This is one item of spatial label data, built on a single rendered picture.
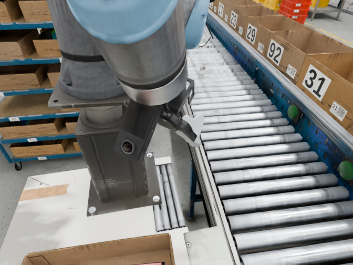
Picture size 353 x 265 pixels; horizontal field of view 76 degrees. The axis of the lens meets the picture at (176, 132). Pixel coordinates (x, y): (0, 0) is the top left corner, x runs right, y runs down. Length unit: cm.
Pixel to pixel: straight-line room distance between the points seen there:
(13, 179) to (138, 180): 162
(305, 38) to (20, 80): 187
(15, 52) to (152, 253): 138
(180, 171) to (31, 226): 126
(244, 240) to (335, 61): 103
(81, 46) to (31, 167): 185
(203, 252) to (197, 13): 64
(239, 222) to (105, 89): 60
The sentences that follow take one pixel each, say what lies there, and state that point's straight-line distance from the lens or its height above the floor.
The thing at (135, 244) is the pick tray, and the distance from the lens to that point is 72.
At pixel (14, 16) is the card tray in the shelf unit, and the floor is 116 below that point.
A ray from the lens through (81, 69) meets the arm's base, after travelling 57.
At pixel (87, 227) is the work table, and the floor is 75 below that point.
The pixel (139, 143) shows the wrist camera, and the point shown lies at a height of 124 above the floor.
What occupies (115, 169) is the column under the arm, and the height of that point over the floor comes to 92.
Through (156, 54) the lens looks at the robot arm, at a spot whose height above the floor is 139.
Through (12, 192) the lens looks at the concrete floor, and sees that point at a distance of 220.
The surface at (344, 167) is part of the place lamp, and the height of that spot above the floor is 82.
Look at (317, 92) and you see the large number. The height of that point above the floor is 94.
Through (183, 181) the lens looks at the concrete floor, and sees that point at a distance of 186.
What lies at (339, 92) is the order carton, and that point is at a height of 99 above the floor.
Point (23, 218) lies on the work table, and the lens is 97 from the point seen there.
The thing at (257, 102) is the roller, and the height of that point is 75.
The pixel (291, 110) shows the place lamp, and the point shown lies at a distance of 129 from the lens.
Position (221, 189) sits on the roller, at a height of 75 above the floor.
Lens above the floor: 147
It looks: 40 degrees down
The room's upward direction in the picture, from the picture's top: straight up
